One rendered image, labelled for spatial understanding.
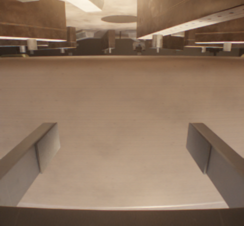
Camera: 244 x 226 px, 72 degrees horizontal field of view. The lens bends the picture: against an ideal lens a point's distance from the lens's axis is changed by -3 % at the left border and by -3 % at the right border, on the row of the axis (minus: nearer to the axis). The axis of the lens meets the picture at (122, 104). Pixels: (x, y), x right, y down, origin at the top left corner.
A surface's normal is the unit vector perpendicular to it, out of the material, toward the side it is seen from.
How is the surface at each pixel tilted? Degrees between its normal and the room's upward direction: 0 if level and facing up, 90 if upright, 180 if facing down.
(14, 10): 90
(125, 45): 90
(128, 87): 90
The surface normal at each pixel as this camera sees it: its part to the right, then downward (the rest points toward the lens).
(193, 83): 0.05, 0.27
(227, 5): -0.98, 0.05
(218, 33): -0.56, 0.23
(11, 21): 0.83, 0.15
